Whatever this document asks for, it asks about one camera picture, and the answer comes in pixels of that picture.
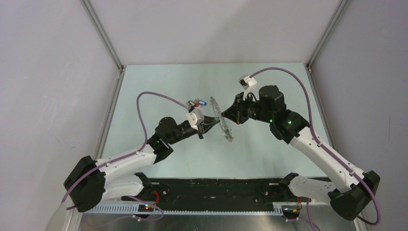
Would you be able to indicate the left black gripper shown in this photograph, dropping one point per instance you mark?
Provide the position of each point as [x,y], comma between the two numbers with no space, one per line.
[208,122]

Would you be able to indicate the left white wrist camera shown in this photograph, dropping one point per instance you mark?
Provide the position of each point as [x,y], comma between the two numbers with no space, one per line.
[195,118]

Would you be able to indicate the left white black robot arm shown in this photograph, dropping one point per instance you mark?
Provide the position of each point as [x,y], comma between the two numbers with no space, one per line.
[93,181]

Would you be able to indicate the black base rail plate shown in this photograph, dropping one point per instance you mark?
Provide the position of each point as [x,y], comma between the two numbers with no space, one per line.
[217,194]

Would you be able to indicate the large grey keyring with keys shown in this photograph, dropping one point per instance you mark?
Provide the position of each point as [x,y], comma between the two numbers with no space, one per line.
[217,110]

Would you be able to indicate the white slotted cable duct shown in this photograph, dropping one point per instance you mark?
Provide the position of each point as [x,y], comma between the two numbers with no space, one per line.
[136,209]

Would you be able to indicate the pile of removed keys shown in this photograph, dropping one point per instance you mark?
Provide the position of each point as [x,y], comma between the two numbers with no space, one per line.
[197,103]

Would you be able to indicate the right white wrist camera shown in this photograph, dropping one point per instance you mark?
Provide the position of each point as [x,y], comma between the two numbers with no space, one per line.
[249,85]

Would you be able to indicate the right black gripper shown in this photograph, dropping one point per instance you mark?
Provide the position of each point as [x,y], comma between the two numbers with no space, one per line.
[235,112]

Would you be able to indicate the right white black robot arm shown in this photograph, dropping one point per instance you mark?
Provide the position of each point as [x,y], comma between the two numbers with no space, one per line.
[349,190]

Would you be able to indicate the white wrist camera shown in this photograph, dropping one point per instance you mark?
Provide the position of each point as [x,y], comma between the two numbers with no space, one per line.
[195,118]
[249,85]

